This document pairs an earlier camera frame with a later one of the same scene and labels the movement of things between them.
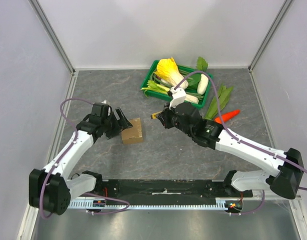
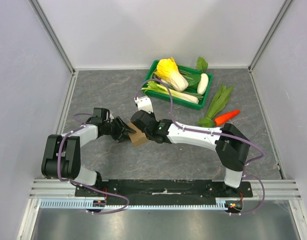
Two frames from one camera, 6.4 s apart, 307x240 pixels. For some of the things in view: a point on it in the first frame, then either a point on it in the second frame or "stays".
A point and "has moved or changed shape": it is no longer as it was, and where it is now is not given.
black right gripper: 164,117 → 145,128
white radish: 203,84 stays
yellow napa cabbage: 167,70 stays
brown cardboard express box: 133,135 has moved or changed shape
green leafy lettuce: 218,104 stays
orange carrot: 226,116 stays
